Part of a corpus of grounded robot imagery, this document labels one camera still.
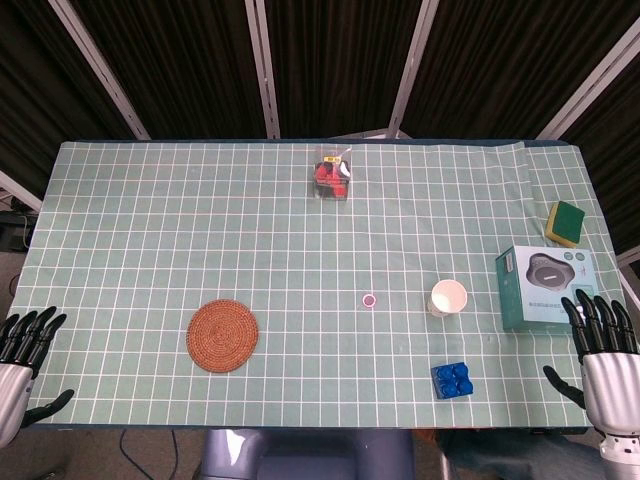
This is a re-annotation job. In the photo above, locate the black and silver left hand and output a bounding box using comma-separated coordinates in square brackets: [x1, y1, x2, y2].
[0, 305, 75, 449]

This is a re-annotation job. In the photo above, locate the black and silver right hand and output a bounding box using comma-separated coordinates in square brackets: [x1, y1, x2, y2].
[543, 288, 640, 430]

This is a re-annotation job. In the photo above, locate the white paper cup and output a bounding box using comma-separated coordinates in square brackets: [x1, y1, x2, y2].
[426, 278, 469, 319]

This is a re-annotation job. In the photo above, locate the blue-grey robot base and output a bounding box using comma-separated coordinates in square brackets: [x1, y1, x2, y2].
[198, 428, 417, 480]

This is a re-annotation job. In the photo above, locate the teal product box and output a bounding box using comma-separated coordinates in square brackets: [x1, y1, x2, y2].
[495, 244, 601, 331]

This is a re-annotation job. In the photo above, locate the black box on floor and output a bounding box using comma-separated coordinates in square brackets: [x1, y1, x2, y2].
[0, 209, 37, 251]

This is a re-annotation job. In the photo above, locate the blue toy building block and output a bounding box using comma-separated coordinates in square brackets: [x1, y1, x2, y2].
[431, 362, 475, 400]

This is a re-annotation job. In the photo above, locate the green and yellow sponge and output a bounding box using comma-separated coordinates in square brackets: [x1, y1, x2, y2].
[544, 200, 586, 248]

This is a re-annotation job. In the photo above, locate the round woven rattan coaster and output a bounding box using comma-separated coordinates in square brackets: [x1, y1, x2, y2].
[186, 298, 260, 374]

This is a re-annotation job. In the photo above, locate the green grid tablecloth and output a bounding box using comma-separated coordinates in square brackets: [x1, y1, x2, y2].
[9, 139, 627, 431]

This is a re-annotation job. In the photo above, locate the clear box with red items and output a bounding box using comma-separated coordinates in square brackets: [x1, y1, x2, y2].
[311, 148, 353, 202]

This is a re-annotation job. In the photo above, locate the black pleated curtain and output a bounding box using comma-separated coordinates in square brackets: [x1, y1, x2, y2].
[0, 0, 640, 256]

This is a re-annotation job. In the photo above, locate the white frame post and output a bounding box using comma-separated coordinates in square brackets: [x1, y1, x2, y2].
[243, 0, 282, 140]
[48, 0, 152, 141]
[533, 22, 640, 142]
[387, 0, 442, 140]
[0, 168, 44, 212]

